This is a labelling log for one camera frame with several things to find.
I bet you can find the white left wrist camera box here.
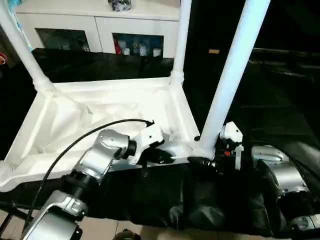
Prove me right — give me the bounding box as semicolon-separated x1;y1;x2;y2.
124;122;165;166

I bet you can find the white plastic table leg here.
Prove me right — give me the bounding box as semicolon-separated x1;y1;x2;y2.
0;0;57;94
169;0;194;87
196;0;272;158
0;160;14;184

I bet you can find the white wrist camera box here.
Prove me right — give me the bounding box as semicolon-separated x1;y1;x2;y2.
219;121;245;171
124;122;165;166

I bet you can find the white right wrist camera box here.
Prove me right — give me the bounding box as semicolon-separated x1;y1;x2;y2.
219;121;245;171

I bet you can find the light blue plastic pack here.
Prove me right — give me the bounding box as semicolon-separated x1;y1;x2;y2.
4;0;32;51

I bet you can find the grey robot foot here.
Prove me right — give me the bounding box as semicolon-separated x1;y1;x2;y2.
114;229;143;240

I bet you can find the grey object on cabinet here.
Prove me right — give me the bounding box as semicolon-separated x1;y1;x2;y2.
108;0;132;12

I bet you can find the white plastic table top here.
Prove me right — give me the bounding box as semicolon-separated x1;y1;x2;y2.
0;77;215;194

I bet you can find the black folding table frame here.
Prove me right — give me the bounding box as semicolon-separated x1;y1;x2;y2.
0;206;23;238

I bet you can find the black mat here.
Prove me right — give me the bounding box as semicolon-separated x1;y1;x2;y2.
0;47;320;237

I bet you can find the white cabinet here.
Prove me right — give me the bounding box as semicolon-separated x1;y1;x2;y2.
15;0;181;59

